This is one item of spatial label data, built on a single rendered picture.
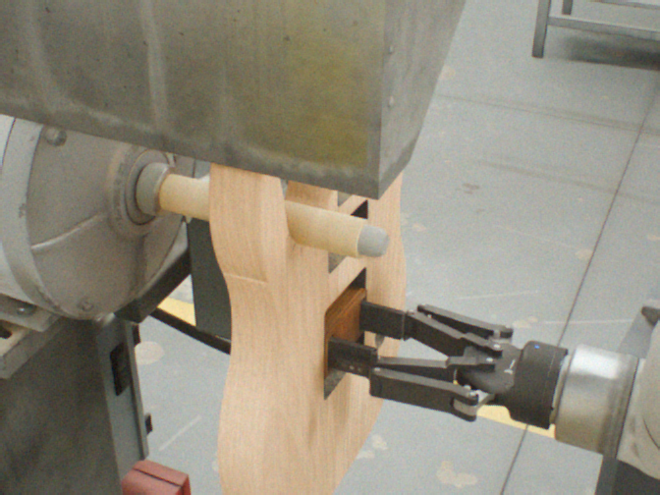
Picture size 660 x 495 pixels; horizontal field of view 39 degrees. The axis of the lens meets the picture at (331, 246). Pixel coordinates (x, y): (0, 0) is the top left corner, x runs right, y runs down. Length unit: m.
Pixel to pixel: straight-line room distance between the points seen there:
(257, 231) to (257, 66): 0.20
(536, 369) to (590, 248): 2.29
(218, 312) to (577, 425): 0.49
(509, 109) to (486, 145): 0.36
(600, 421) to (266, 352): 0.28
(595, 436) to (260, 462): 0.28
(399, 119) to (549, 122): 3.40
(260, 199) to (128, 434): 0.71
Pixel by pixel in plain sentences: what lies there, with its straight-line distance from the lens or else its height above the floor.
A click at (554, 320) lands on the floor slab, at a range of 2.77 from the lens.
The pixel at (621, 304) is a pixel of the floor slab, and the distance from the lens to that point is 2.88.
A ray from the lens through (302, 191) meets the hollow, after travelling 0.81.
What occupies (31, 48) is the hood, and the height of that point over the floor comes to 1.44.
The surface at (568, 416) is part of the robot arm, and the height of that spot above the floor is 1.10.
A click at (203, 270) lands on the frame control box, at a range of 1.11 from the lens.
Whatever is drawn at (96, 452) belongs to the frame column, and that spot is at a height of 0.80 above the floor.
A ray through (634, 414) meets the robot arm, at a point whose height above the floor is 1.12.
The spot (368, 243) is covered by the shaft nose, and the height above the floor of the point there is 1.26.
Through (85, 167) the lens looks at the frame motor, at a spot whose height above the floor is 1.30.
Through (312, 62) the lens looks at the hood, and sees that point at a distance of 0.50.
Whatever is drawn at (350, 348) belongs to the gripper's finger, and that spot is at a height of 1.10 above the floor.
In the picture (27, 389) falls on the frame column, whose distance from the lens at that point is 1.05.
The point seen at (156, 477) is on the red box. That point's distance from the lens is 1.42.
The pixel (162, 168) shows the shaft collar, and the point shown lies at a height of 1.27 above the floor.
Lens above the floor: 1.65
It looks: 33 degrees down
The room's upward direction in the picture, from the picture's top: straight up
